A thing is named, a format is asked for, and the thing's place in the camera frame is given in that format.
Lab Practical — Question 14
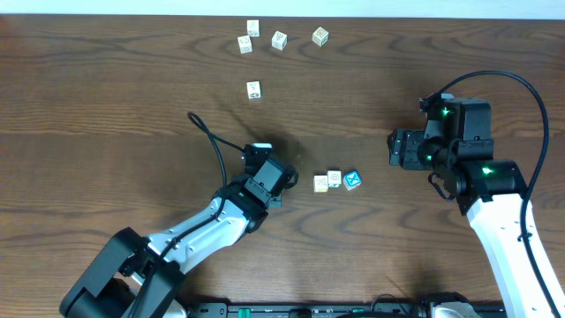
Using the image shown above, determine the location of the plain cream wooden block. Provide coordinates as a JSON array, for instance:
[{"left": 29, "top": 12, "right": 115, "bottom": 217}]
[{"left": 313, "top": 175, "right": 329, "bottom": 193}]

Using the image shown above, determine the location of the wooden block teal side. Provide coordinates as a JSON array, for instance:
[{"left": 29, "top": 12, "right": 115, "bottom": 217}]
[{"left": 327, "top": 170, "right": 342, "bottom": 188}]

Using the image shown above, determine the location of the blue top wooden block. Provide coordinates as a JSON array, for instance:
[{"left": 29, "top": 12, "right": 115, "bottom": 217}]
[{"left": 343, "top": 170, "right": 362, "bottom": 191}]

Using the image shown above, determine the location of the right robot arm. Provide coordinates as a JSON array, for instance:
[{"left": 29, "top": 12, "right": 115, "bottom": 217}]
[{"left": 388, "top": 128, "right": 564, "bottom": 317}]

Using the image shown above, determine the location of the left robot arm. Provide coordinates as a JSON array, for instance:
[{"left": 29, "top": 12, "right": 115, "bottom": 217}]
[{"left": 59, "top": 158, "right": 298, "bottom": 317}]

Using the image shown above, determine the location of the wooden block yellow side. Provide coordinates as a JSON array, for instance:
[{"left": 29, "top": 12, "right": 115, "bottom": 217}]
[{"left": 246, "top": 81, "right": 261, "bottom": 99}]

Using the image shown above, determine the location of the wooden block red side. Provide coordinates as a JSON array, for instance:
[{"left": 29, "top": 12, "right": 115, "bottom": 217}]
[{"left": 237, "top": 35, "right": 252, "bottom": 54}]

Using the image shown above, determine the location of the wooden block number three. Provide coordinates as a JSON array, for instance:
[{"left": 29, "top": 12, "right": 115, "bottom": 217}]
[{"left": 271, "top": 31, "right": 288, "bottom": 50}]

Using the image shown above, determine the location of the wooden block far right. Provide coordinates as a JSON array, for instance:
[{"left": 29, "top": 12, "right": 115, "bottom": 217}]
[{"left": 312, "top": 26, "right": 329, "bottom": 47}]

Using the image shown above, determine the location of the wooden block top back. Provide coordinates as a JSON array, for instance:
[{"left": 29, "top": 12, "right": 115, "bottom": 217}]
[{"left": 246, "top": 19, "right": 260, "bottom": 37}]

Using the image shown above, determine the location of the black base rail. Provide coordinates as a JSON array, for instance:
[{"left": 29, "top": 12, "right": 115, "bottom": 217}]
[{"left": 188, "top": 292, "right": 507, "bottom": 318}]

